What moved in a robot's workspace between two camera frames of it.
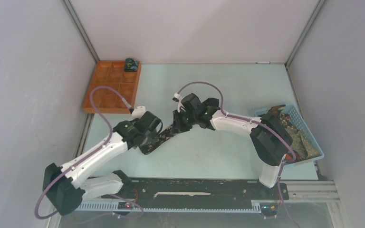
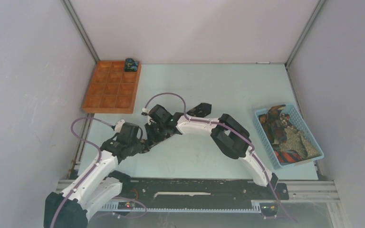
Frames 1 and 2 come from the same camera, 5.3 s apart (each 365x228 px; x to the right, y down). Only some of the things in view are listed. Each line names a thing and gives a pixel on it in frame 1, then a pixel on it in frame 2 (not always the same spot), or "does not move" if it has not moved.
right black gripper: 177,123 -> 148,128
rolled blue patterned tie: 130,65 does not move
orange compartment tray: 111,74 does not move
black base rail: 150,189 does not move
